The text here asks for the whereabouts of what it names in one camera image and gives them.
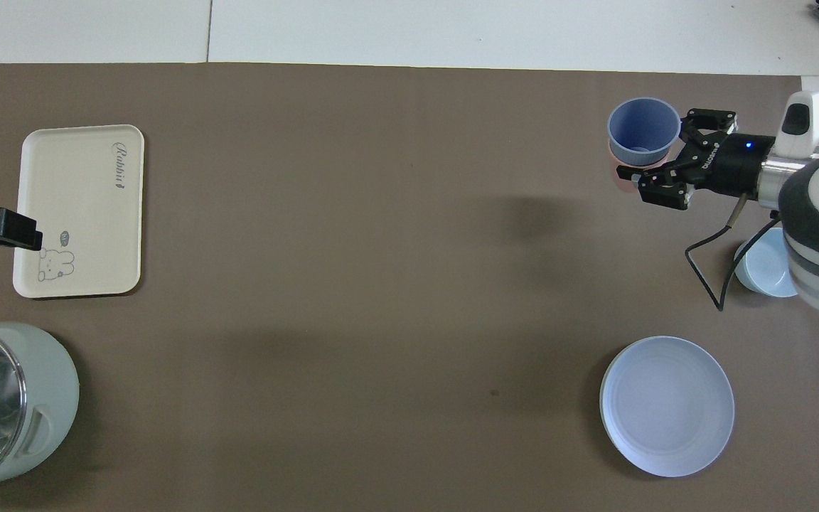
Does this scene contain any tall blue ribbed cup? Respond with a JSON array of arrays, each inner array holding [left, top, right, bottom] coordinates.
[[606, 97, 683, 169]]

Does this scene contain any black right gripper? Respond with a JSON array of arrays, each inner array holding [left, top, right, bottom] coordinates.
[[616, 107, 775, 211]]

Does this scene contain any tall pink cup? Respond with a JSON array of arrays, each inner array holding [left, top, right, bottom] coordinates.
[[607, 139, 675, 193]]

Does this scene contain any pale blue round plate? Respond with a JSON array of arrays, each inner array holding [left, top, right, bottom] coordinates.
[[599, 336, 736, 478]]

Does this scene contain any light blue bowl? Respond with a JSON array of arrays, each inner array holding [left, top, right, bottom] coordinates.
[[734, 228, 803, 299]]

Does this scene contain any pale green electric pot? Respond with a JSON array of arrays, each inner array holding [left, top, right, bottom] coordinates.
[[0, 322, 81, 498]]

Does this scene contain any large brown table mat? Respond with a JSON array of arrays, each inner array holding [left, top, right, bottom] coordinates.
[[0, 63, 819, 512]]

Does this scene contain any cream rabbit print tray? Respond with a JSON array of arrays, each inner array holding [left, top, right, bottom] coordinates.
[[12, 124, 146, 299]]

